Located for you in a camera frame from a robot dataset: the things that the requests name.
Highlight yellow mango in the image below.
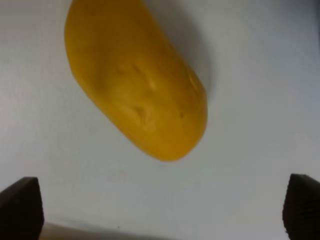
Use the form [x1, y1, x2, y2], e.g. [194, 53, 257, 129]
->
[64, 0, 208, 162]

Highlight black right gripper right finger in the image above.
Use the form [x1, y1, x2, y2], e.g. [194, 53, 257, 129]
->
[282, 173, 320, 240]

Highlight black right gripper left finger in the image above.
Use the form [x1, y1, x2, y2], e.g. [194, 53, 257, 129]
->
[0, 177, 45, 240]

